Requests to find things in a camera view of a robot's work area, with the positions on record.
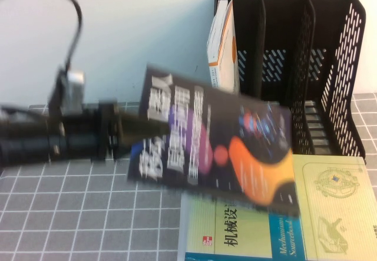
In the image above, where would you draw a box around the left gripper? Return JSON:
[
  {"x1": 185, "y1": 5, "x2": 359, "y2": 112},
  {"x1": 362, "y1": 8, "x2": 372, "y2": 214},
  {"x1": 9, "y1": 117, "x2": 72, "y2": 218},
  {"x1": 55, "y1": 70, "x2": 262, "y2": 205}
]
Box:
[{"x1": 62, "y1": 100, "x2": 169, "y2": 163}]

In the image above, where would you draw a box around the pale grey book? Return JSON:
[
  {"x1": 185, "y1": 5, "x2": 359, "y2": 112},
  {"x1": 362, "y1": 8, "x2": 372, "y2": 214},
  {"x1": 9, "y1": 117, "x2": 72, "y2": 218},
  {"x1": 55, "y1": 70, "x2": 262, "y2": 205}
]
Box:
[{"x1": 177, "y1": 194, "x2": 189, "y2": 261}]

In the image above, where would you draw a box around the black robotics book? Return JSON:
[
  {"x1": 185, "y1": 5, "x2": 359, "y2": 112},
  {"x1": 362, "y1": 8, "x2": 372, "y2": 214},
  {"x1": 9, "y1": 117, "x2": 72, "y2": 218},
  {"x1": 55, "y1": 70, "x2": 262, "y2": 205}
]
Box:
[{"x1": 126, "y1": 63, "x2": 302, "y2": 215}]

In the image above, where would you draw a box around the grey checkered tablecloth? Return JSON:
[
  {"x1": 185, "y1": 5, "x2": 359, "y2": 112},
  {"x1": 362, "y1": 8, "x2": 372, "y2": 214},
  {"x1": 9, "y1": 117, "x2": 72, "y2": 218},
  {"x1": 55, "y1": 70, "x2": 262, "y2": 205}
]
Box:
[{"x1": 0, "y1": 92, "x2": 377, "y2": 261}]

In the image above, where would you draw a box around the black camera cable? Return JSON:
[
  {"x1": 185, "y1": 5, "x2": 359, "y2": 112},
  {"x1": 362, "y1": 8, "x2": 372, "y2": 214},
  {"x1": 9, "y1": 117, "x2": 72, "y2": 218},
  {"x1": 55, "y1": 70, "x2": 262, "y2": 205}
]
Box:
[{"x1": 0, "y1": 0, "x2": 84, "y2": 73}]

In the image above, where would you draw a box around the yellow green mechanisms book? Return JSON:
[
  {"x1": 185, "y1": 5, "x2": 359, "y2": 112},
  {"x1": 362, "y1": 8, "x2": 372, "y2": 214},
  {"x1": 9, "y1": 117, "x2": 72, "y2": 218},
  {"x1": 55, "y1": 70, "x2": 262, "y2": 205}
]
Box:
[{"x1": 178, "y1": 154, "x2": 377, "y2": 261}]

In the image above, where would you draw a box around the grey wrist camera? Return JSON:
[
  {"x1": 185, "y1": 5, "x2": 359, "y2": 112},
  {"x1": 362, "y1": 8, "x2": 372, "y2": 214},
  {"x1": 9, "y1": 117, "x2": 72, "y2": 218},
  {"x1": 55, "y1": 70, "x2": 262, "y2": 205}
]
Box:
[{"x1": 48, "y1": 65, "x2": 87, "y2": 117}]

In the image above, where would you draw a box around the black perforated book stand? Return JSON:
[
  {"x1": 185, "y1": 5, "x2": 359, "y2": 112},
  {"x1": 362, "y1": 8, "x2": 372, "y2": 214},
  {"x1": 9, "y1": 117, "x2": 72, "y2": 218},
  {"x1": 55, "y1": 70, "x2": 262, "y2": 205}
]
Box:
[{"x1": 213, "y1": 0, "x2": 366, "y2": 165}]

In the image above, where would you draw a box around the white orange book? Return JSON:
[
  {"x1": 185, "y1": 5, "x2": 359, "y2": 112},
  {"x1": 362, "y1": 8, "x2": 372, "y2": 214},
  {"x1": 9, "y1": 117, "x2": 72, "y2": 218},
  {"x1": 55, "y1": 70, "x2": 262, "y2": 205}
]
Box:
[{"x1": 206, "y1": 0, "x2": 243, "y2": 94}]

